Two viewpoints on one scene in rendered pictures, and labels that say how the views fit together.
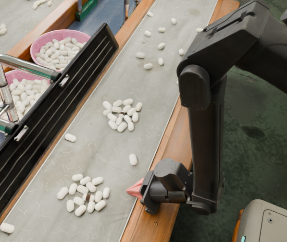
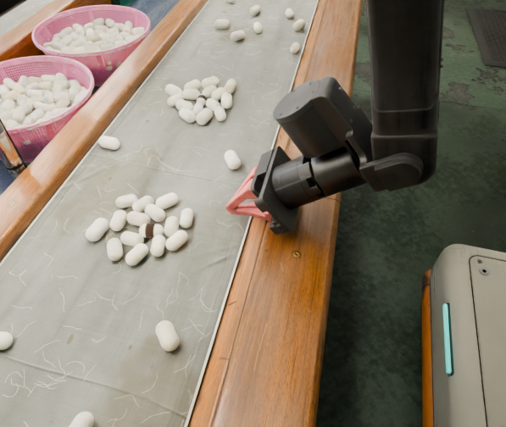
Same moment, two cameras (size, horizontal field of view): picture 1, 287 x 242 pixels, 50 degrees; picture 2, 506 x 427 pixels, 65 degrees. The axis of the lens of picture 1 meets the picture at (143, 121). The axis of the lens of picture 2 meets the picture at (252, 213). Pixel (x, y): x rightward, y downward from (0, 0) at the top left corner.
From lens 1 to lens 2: 39 cm
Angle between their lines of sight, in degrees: 2
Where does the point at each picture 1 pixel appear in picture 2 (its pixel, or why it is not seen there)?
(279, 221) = (498, 269)
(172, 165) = (314, 88)
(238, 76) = not seen: hidden behind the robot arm
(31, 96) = (36, 97)
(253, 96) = not seen: hidden behind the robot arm
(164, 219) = (312, 243)
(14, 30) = (8, 21)
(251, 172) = (427, 219)
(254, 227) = (460, 286)
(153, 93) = (253, 69)
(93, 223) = (167, 274)
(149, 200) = (275, 202)
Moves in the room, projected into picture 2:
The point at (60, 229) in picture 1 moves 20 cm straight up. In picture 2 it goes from (97, 295) to (29, 173)
